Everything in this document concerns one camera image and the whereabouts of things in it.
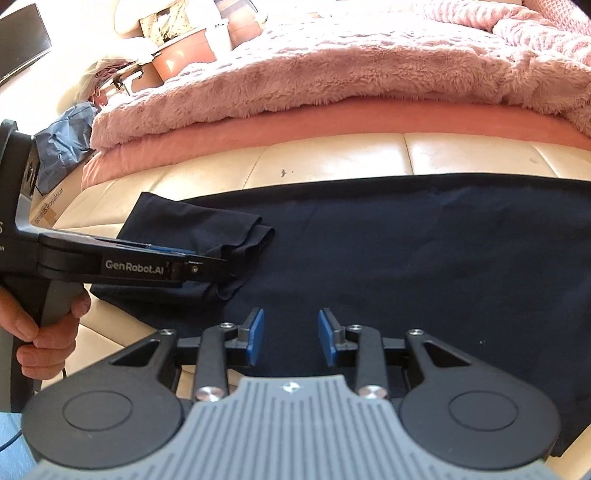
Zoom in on black pants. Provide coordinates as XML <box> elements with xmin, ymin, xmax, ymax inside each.
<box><xmin>92</xmin><ymin>174</ymin><xmax>590</xmax><ymax>455</ymax></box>

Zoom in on left hand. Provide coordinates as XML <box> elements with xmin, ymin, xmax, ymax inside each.
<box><xmin>1</xmin><ymin>288</ymin><xmax>91</xmax><ymax>381</ymax></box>

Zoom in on cardboard box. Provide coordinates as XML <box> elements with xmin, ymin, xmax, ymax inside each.
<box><xmin>29</xmin><ymin>164</ymin><xmax>84</xmax><ymax>228</ymax></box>

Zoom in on blue cloth bag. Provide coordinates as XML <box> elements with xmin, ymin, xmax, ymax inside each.
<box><xmin>35</xmin><ymin>102</ymin><xmax>98</xmax><ymax>195</ymax></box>

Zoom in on black monitor screen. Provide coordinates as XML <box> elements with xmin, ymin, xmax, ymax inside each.
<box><xmin>0</xmin><ymin>4</ymin><xmax>52</xmax><ymax>85</ymax></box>

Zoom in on terracotta pink box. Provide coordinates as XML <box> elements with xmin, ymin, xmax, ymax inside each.
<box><xmin>152</xmin><ymin>29</ymin><xmax>215</xmax><ymax>81</ymax></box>

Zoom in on salmon pink bed sheet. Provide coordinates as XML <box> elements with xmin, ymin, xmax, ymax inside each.
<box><xmin>81</xmin><ymin>97</ymin><xmax>590</xmax><ymax>189</ymax></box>

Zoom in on pink fluffy blanket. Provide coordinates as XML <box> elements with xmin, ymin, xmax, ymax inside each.
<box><xmin>91</xmin><ymin>1</ymin><xmax>590</xmax><ymax>151</ymax></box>

